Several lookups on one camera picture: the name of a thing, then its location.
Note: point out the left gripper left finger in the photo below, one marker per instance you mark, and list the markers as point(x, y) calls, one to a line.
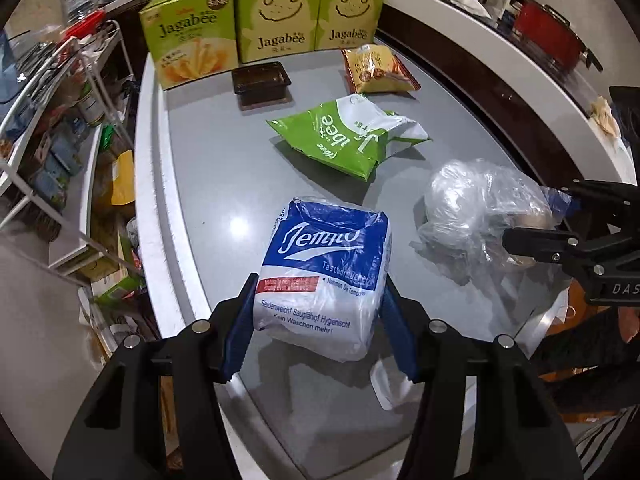
point(118, 430)

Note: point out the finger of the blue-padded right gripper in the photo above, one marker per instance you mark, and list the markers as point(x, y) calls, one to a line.
point(592, 195)
point(548, 246)

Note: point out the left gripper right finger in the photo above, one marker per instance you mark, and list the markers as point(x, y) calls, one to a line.
point(519, 434)

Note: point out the clear plastic bag with bread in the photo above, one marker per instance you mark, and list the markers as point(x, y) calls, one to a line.
point(467, 208)

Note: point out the blue white Tempo tissue pack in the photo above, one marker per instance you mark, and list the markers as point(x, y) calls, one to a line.
point(322, 279)

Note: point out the green Jagabee snack bag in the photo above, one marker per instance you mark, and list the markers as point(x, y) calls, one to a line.
point(351, 134)

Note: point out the yellow red snack packet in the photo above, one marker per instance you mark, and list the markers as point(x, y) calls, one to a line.
point(374, 68)

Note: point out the dark brown plastic tray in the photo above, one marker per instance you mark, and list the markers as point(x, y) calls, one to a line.
point(260, 83)

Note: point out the striped shirt sleeve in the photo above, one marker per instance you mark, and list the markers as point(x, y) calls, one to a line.
point(610, 449)

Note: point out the crumpled brown paper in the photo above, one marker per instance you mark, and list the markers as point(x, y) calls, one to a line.
point(602, 118)

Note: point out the small white wrapper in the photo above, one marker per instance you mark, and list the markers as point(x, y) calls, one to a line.
point(392, 387)

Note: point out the red cooking pot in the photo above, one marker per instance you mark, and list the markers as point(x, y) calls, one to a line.
point(550, 31)

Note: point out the white cloth on counter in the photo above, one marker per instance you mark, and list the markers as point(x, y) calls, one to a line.
point(471, 6)

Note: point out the right Jagabee smiley box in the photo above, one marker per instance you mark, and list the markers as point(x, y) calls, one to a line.
point(346, 24)

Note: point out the jagabee smiley box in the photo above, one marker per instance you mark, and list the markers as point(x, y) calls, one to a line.
point(269, 28)
point(346, 24)

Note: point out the middle Jagabee smiley box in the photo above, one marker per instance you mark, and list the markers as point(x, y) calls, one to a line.
point(269, 28)

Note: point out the Jagabee box with fries picture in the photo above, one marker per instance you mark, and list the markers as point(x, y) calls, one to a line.
point(190, 39)

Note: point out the red lidded container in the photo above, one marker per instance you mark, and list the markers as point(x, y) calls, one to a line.
point(85, 27)

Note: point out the white wire storage rack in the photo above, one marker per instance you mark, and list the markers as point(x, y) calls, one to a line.
point(67, 148)

